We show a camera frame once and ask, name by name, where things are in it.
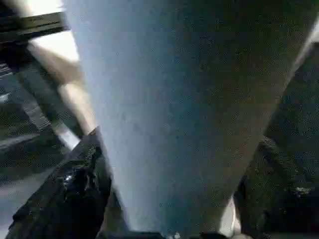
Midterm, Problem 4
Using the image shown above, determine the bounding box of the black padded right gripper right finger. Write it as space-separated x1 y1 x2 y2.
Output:
233 134 319 239

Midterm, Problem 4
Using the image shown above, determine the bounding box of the white plastic table leg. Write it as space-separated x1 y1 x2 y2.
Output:
63 0 319 236

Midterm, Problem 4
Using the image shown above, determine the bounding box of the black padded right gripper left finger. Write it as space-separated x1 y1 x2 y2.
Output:
8 126 113 239

